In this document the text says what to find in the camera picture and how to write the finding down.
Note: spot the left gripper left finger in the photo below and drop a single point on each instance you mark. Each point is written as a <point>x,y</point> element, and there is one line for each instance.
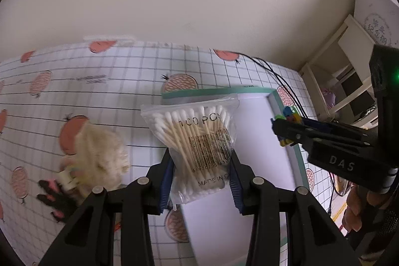
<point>161,179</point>

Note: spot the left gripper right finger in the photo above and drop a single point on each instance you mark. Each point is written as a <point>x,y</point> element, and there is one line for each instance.
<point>241,176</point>

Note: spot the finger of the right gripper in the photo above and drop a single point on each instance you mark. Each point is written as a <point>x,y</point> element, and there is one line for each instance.
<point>290,133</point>

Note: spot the colourful small toy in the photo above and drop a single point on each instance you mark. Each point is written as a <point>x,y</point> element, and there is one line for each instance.
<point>289,114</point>

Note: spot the cotton swab bag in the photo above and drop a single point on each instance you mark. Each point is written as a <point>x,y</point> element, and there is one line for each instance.
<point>200,137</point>

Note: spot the cream lace cloth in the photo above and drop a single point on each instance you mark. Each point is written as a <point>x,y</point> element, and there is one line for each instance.
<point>101,158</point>

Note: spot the black skeleton hand toy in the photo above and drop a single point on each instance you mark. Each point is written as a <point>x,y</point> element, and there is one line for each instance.
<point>63,204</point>

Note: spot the right hand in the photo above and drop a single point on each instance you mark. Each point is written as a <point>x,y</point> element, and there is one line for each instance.
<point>351,220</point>

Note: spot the white tray teal rim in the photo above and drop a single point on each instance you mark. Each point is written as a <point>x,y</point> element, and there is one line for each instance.
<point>218,233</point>

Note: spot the white shelf unit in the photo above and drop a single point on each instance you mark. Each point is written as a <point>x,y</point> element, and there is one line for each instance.
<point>338,73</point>

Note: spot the pomegranate grid tablecloth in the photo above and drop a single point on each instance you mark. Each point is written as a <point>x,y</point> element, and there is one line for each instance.
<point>48,93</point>

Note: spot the white stamped cardboard box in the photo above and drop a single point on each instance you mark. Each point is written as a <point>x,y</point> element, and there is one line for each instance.
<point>379,18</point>

